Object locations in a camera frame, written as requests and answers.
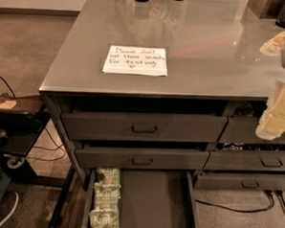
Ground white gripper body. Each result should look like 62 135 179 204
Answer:
260 31 285 57

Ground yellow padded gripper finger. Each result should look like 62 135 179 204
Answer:
255 80 285 140

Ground green chip bag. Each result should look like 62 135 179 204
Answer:
94 183 121 210
89 208 120 228
97 168 121 185

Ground grey box on counter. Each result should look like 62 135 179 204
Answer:
247 0 284 19

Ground top right grey drawer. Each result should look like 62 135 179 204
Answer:
219 117 285 145

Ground grey drawer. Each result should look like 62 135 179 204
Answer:
219 117 285 145
76 147 208 170
195 172 285 191
62 111 227 142
204 150 285 171

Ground middle right grey drawer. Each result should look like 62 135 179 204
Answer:
204 150 285 171

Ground top left grey drawer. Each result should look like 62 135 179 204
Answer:
62 111 227 142

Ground bottom right grey drawer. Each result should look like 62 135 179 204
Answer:
195 172 285 191

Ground grey metal drawer cabinet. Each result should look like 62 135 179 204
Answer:
40 0 285 228

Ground middle left grey drawer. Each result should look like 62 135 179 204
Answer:
76 147 208 170

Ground open bottom left drawer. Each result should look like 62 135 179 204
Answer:
81 170 199 228

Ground snack bags in right drawers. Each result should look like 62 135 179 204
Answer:
217 101 285 151

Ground handwritten white paper note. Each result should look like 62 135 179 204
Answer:
102 45 167 77

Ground black side cart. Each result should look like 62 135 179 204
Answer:
0 93 50 185

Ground black power cable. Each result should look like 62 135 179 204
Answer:
193 185 285 223

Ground white floor cable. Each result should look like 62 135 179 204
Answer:
0 190 20 228

